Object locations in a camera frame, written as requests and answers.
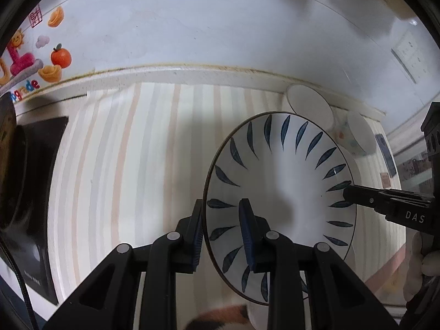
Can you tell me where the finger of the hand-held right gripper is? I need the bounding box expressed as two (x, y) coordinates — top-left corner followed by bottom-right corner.
(343, 185), (434, 214)

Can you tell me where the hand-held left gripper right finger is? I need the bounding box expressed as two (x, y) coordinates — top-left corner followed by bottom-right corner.
(239, 198), (401, 330)

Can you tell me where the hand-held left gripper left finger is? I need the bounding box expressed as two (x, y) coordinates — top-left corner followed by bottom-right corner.
(43, 199), (204, 330)

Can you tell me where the white plate with blue leaves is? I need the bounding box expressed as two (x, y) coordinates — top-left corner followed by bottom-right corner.
(205, 111), (357, 306)

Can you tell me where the person's right hand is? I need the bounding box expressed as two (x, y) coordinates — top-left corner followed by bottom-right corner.
(403, 232), (439, 302)

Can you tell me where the dark blue card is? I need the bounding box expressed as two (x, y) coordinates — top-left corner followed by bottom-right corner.
(375, 133), (398, 177)

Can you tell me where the white bowl with coloured dots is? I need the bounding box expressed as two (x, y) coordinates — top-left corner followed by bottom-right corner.
(334, 111), (376, 158)

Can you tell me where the striped table cloth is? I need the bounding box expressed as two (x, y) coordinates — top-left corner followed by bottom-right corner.
(14, 76), (408, 308)

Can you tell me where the white mug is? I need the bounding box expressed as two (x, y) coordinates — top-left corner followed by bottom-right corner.
(285, 83), (336, 133)

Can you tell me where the black induction cooker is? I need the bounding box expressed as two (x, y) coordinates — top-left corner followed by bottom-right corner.
(0, 116), (69, 306)

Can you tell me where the white wall socket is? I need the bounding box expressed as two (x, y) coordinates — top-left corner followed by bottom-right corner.
(391, 30), (431, 84)

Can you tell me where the black cable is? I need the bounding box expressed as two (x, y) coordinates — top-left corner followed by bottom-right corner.
(0, 235), (40, 330)

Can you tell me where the colourful fruit wall sticker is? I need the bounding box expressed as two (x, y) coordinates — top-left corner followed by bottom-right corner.
(0, 3), (73, 97)

